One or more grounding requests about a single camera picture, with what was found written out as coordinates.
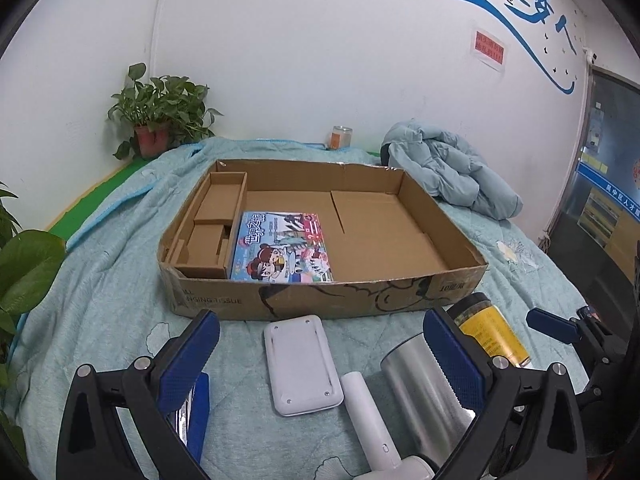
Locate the light blue puffer jacket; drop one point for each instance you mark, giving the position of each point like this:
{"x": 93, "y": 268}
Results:
{"x": 450, "y": 165}

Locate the blue wall decal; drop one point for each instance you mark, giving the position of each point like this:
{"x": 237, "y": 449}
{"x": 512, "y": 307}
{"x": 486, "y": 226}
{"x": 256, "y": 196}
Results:
{"x": 500, "y": 7}

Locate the shallow cardboard box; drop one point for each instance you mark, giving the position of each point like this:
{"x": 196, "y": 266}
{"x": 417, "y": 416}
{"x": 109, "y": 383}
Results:
{"x": 390, "y": 240}

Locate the green mat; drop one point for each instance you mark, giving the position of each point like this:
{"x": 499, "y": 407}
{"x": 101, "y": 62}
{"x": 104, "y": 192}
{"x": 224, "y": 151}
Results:
{"x": 85, "y": 205}

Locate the small wall camera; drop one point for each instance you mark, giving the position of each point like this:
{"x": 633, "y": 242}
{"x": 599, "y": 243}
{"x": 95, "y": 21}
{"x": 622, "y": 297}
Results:
{"x": 591, "y": 56}

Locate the red wall notice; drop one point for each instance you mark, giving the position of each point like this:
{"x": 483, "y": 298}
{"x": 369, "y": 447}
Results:
{"x": 488, "y": 49}

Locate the yellow label jar black lid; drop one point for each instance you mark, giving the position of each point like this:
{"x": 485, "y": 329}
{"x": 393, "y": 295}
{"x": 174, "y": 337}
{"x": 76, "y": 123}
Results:
{"x": 492, "y": 330}

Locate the silver metal cylinder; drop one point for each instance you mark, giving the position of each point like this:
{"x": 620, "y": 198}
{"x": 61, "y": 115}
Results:
{"x": 415, "y": 400}

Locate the white flat rounded device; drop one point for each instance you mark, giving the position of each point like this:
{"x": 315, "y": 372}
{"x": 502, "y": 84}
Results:
{"x": 302, "y": 365}

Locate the colourful picture book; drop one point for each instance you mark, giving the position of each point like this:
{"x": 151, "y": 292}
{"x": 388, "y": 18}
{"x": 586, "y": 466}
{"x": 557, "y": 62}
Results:
{"x": 280, "y": 250}

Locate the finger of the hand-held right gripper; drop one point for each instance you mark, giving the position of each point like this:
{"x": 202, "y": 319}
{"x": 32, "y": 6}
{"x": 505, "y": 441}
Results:
{"x": 597, "y": 385}
{"x": 550, "y": 325}

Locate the potted green plant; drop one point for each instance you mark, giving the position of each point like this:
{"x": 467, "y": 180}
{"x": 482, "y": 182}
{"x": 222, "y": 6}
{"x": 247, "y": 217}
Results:
{"x": 160, "y": 105}

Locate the large leafy green plant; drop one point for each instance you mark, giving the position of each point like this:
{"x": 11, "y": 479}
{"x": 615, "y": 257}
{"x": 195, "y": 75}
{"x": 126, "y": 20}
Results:
{"x": 30, "y": 270}

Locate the small orange jar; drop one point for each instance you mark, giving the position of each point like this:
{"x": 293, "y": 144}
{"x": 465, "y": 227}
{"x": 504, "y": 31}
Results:
{"x": 339, "y": 138}

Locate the white handheld cylinder device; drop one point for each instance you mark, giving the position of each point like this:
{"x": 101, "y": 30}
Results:
{"x": 372, "y": 420}

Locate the blue flat box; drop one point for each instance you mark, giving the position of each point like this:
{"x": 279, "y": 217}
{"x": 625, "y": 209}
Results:
{"x": 199, "y": 410}

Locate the blue door sign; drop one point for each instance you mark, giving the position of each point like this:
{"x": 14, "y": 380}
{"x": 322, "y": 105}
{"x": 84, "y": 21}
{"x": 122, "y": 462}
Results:
{"x": 610, "y": 180}

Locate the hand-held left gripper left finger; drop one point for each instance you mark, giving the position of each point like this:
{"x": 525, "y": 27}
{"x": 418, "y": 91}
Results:
{"x": 187, "y": 360}

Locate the light green quilted blanket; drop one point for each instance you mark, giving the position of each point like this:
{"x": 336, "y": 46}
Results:
{"x": 110, "y": 280}

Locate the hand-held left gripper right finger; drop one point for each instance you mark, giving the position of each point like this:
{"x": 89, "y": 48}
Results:
{"x": 452, "y": 360}

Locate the glass door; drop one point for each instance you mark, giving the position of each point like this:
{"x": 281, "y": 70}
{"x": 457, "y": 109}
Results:
{"x": 575, "y": 240}

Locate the cardboard divider insert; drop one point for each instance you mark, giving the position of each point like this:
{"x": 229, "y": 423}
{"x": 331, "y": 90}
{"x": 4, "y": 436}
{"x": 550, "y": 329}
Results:
{"x": 220, "y": 200}

